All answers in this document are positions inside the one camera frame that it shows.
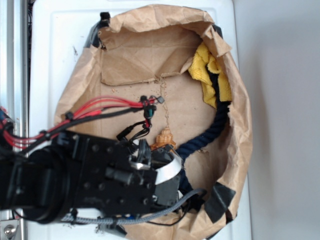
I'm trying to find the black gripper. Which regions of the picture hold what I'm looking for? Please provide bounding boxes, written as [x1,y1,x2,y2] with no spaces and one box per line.
[56,132,182,217]

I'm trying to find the orange conch shell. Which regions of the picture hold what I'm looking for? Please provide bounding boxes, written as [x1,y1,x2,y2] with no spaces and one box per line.
[150,126,177,151]

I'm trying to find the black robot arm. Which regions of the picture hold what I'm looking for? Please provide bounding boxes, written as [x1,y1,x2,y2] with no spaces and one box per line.
[0,131,182,224]

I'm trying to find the brown paper bag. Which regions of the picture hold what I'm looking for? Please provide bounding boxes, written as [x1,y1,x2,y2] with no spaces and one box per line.
[54,4,253,240]

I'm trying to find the yellow microfiber cloth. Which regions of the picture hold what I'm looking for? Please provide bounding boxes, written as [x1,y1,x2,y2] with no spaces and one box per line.
[188,43,232,108]

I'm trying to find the white plastic tray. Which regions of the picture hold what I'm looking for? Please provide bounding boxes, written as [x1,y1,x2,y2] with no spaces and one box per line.
[26,0,252,240]

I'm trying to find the grey braided cable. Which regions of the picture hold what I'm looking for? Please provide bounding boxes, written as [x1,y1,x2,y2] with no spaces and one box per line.
[59,188,208,226]

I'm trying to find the white curved strap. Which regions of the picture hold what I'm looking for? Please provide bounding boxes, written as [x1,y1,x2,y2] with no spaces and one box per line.
[155,155,182,186]

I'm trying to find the dark navy rope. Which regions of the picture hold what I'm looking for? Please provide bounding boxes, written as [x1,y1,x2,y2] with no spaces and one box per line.
[176,72,232,216]

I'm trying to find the red wire bundle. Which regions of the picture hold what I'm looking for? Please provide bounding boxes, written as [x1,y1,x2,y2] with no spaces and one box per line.
[0,96,157,151]

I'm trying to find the metal frame rail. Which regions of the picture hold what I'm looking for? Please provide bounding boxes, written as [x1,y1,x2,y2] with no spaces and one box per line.
[0,0,32,240]

